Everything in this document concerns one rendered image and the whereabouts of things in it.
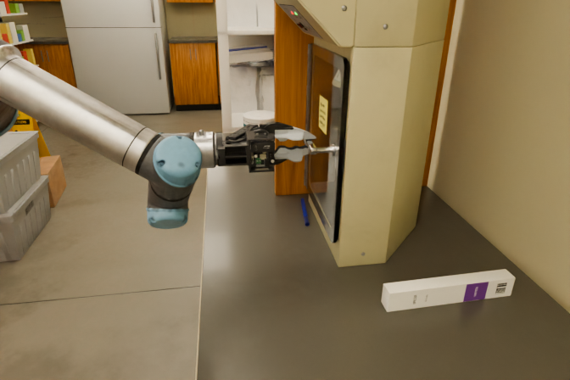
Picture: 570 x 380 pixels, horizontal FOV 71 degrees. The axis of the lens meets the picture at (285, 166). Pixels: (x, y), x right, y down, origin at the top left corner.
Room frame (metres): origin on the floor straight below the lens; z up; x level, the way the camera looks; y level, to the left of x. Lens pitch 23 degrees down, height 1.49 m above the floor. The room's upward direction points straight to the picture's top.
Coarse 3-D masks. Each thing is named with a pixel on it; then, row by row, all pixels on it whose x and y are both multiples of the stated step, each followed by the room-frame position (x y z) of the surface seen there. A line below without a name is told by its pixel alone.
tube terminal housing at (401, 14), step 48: (384, 0) 0.74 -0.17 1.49; (432, 0) 0.81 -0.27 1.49; (336, 48) 0.85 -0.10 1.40; (384, 48) 0.74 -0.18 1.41; (432, 48) 0.85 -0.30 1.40; (384, 96) 0.75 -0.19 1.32; (432, 96) 0.89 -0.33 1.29; (384, 144) 0.75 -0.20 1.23; (384, 192) 0.75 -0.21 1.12; (384, 240) 0.75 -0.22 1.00
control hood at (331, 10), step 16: (288, 0) 0.82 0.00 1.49; (304, 0) 0.72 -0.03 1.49; (320, 0) 0.73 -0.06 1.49; (336, 0) 0.73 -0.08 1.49; (352, 0) 0.73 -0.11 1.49; (288, 16) 1.04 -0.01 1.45; (304, 16) 0.81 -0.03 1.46; (320, 16) 0.73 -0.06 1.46; (336, 16) 0.73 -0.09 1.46; (352, 16) 0.73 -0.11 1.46; (304, 32) 1.03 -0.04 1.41; (320, 32) 0.80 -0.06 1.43; (336, 32) 0.73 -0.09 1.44; (352, 32) 0.74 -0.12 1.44
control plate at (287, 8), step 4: (280, 4) 0.99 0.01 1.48; (284, 4) 0.92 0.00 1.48; (284, 8) 0.98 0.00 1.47; (288, 8) 0.91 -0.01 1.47; (292, 8) 0.86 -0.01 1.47; (288, 12) 0.96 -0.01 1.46; (296, 12) 0.85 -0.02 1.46; (292, 16) 0.97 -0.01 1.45; (296, 16) 0.90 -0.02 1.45; (300, 16) 0.84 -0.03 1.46; (296, 20) 0.96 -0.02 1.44; (300, 20) 0.90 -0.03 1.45; (304, 20) 0.85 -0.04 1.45; (304, 24) 0.89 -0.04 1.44; (308, 24) 0.84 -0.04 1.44; (300, 28) 1.01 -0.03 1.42; (308, 28) 0.89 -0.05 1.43; (312, 28) 0.83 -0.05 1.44; (308, 32) 0.95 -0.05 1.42; (312, 32) 0.88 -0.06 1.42; (316, 32) 0.83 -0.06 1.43; (320, 36) 0.83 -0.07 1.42
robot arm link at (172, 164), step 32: (0, 64) 0.62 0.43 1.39; (32, 64) 0.65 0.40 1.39; (0, 96) 0.61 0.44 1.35; (32, 96) 0.60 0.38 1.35; (64, 96) 0.61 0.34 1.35; (64, 128) 0.60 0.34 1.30; (96, 128) 0.59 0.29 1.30; (128, 128) 0.61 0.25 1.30; (128, 160) 0.59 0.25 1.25; (160, 160) 0.57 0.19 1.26; (192, 160) 0.58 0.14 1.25; (160, 192) 0.60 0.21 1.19
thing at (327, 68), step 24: (312, 48) 1.01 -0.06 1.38; (312, 72) 1.00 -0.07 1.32; (336, 72) 0.79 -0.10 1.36; (312, 96) 0.99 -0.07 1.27; (336, 96) 0.78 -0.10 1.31; (312, 120) 0.98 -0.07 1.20; (336, 120) 0.77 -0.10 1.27; (336, 144) 0.76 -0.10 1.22; (312, 168) 0.96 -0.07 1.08; (336, 168) 0.75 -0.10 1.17; (312, 192) 0.95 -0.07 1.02; (336, 192) 0.74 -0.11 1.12; (336, 216) 0.74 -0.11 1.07; (336, 240) 0.74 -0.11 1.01
